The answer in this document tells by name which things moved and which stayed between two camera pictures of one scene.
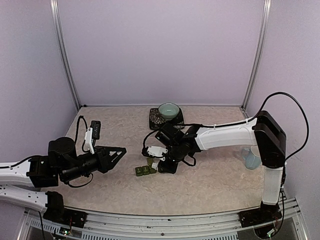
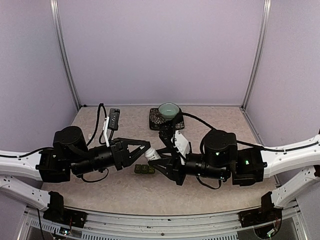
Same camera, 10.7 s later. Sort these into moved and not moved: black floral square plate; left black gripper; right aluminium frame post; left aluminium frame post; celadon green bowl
Moved: left black gripper
Not moved: left aluminium frame post; right aluminium frame post; black floral square plate; celadon green bowl
